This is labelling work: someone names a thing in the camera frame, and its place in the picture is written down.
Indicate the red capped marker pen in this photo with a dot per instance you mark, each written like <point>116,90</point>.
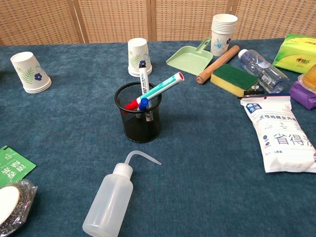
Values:
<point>163,85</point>

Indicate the black mesh pen holder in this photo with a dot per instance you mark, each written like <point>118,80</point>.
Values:
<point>138,128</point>

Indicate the white marker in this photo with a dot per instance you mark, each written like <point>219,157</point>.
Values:
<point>144,79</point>

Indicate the blue felt table cover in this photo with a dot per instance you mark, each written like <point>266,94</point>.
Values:
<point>197,148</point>

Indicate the leaf print paper cup stack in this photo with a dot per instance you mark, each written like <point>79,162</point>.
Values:
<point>137,56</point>
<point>29,74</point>

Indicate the light green plastic dustpan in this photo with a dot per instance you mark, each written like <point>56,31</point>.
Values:
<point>191,59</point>

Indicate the wooden rolling pin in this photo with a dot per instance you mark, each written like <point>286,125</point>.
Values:
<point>217,64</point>

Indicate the yellow green scouring sponge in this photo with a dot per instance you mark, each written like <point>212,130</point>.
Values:
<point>234,77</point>

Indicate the translucent squeeze wash bottle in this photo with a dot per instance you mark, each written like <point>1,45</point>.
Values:
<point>108,200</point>

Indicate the black binder clip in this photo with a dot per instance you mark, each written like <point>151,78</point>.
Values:
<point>254,92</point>

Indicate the blue flower paper cup stack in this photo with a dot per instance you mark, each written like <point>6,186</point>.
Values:
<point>222,37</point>

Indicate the woven wooden folding screen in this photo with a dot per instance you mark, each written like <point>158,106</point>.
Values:
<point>111,19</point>

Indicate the clear plastic water bottle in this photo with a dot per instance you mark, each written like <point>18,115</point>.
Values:
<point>264,70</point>

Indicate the white printed plastic bag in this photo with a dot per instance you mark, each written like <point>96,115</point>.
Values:
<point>281,138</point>

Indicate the purple wrapped pack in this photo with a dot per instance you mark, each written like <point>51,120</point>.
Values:
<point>302,97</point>

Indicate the green tissue pack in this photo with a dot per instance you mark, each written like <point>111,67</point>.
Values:
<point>296,54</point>

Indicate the green tea packet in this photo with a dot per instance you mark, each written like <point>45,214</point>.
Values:
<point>12,165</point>

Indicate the orange jelly cup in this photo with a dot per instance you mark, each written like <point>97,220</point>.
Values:
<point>309,77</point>

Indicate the white spoon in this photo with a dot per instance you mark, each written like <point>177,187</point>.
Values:
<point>7,202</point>

